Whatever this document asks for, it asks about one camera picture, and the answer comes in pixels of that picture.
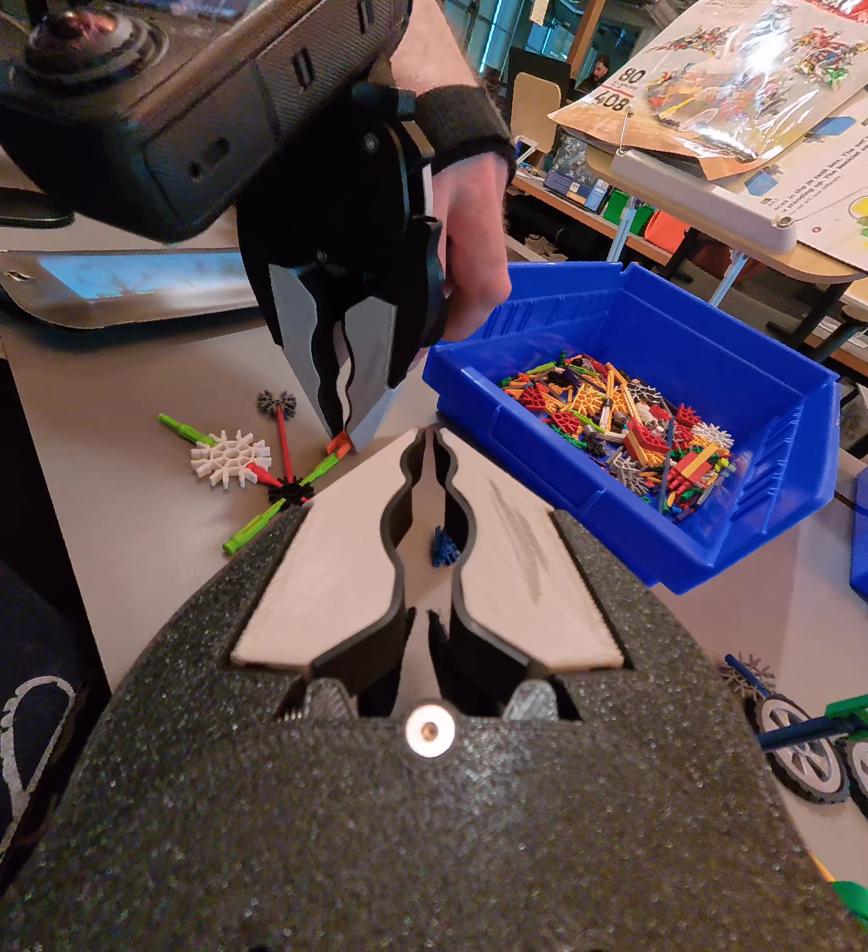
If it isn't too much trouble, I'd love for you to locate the green box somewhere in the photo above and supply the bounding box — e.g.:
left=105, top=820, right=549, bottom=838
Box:
left=601, top=189, right=656, bottom=238

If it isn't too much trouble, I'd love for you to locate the black desk clamp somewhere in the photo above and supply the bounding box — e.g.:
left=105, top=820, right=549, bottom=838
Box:
left=0, top=182, right=74, bottom=229

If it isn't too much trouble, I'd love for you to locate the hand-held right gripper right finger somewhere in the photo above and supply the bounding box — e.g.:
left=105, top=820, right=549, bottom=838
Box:
left=434, top=427, right=626, bottom=680

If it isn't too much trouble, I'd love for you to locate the pile of colourful construction pieces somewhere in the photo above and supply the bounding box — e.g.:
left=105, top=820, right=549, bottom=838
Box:
left=499, top=350, right=738, bottom=519

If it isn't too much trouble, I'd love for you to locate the person's left forearm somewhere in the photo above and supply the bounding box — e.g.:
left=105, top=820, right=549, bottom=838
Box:
left=391, top=0, right=518, bottom=178

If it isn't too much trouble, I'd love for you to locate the large white instruction page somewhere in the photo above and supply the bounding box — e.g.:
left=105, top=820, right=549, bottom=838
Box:
left=739, top=74, right=868, bottom=272

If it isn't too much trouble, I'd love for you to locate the red box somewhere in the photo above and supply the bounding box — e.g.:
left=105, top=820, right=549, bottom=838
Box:
left=642, top=208, right=695, bottom=254

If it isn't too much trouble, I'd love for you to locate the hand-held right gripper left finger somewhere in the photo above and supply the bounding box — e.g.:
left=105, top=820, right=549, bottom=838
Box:
left=231, top=427, right=427, bottom=675

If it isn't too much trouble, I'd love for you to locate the blue printed box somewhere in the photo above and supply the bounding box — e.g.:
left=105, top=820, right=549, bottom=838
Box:
left=544, top=130, right=613, bottom=213

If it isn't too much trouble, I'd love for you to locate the white clip bar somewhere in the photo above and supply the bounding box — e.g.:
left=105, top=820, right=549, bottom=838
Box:
left=608, top=149, right=799, bottom=255

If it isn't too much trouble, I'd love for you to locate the white snowflake connector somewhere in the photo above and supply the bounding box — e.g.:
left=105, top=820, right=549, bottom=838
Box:
left=190, top=430, right=271, bottom=489

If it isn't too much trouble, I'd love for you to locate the instruction booklet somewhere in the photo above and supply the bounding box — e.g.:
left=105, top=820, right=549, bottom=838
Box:
left=549, top=0, right=868, bottom=183

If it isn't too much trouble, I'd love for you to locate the person's dark printed t-shirt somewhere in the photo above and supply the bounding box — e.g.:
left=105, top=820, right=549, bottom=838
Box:
left=0, top=513, right=108, bottom=923

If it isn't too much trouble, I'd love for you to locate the beige chair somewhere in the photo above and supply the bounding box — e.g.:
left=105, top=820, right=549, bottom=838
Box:
left=512, top=70, right=563, bottom=150

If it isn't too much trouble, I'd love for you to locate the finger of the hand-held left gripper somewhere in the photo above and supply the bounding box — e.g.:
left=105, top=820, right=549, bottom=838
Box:
left=337, top=296, right=406, bottom=453
left=269, top=262, right=353, bottom=441

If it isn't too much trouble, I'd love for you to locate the person's left hand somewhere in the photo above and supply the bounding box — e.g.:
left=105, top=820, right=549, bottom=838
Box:
left=432, top=151, right=514, bottom=345

